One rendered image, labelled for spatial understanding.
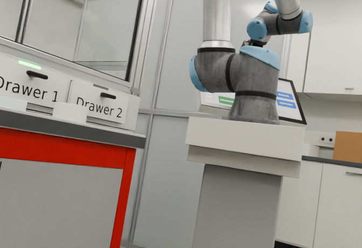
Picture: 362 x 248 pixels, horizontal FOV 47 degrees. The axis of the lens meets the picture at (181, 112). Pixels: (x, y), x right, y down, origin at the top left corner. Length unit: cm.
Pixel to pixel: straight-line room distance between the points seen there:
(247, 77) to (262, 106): 9
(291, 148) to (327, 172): 285
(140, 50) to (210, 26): 58
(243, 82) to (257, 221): 37
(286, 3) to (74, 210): 95
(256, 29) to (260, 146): 61
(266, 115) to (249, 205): 24
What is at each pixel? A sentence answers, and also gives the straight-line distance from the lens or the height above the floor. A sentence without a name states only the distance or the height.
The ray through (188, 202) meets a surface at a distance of 290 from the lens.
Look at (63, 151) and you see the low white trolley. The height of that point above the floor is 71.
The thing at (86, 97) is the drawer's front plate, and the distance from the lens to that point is 153.
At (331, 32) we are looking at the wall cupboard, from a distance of 447.
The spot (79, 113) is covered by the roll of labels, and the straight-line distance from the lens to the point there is 88.
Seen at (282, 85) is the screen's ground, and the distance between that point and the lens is 213.
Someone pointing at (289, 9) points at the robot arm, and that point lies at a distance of 143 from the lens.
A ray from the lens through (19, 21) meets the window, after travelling 141.
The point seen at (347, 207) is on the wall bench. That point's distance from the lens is 380.
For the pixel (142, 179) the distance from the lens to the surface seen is 314.
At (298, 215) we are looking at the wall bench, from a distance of 391.
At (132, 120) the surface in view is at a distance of 174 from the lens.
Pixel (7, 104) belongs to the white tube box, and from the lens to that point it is 99.
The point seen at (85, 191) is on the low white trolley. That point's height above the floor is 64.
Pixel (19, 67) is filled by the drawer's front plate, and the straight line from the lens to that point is 136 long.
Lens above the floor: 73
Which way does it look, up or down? 6 degrees up
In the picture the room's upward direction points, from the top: 9 degrees clockwise
